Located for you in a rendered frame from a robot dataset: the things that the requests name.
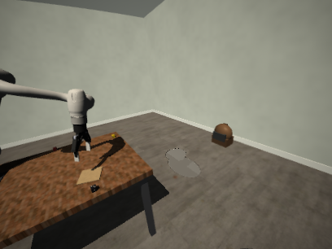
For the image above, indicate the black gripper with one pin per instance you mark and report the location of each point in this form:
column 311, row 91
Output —
column 80, row 130

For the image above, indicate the tan square mat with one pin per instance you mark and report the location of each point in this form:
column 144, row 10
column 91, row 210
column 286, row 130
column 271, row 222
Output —
column 89, row 175

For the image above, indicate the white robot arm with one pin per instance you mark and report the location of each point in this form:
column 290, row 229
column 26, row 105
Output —
column 78, row 102

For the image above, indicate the black die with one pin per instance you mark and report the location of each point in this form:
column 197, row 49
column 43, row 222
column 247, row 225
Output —
column 93, row 188

